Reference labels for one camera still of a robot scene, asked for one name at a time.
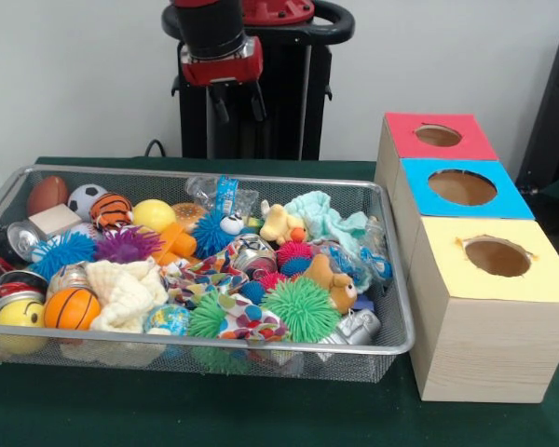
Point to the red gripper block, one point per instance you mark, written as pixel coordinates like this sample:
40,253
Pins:
223,70

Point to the orange striped tiger plush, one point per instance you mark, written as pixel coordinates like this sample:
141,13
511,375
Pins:
111,212

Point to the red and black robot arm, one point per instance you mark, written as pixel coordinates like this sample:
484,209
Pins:
209,28

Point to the red robot base flange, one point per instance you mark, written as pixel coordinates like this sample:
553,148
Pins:
279,11

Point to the wooden box with three holes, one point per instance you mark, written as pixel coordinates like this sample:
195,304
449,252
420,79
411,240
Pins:
489,344

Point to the yellow duck plush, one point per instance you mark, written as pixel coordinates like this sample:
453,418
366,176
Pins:
279,223

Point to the plain yellow ball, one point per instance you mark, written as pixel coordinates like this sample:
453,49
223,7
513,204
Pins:
154,215

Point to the purple spiky ball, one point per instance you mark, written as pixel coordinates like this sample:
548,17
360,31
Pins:
126,243

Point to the black and white soccer ball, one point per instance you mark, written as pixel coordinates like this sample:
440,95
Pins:
86,200

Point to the brown bear plush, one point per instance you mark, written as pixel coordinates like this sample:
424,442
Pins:
333,281

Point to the brown football toy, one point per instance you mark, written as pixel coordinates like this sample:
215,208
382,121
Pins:
46,194

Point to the large green spiky ball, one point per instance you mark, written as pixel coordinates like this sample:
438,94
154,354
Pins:
303,308

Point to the cream knitted cloth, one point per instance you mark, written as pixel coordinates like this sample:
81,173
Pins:
123,293

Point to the orange basketball toy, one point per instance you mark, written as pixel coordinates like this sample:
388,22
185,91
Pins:
71,308

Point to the yellow smiley face ball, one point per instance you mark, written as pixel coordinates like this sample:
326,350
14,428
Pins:
18,314

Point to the black upright panel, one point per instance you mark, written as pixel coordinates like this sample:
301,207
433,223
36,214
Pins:
552,116

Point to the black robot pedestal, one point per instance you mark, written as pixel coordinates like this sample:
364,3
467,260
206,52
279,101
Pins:
289,102

